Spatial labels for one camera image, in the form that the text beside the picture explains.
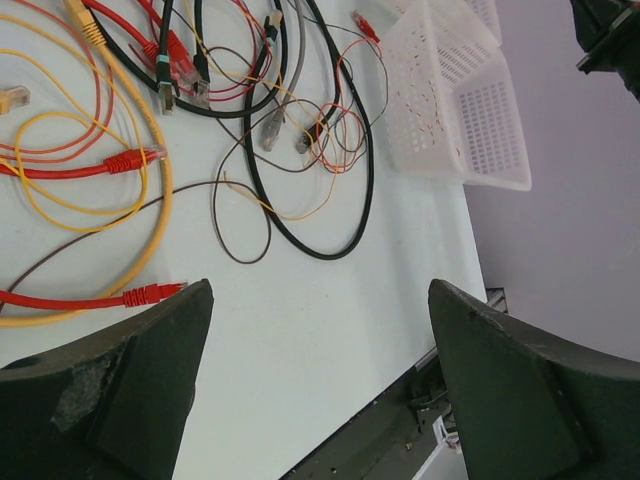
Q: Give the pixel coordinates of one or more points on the far right white basket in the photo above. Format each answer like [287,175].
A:
[486,11]

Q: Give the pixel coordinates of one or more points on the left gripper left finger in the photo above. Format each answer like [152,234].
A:
[111,405]

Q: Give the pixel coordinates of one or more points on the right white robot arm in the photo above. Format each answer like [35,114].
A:
[608,33]

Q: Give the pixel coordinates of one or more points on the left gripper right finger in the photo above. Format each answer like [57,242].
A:
[529,404]

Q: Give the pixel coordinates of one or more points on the near right white basket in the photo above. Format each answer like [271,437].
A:
[452,112]

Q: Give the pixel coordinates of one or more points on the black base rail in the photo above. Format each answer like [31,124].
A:
[407,432]

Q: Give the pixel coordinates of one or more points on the white basket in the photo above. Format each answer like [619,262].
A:
[452,112]
[486,11]

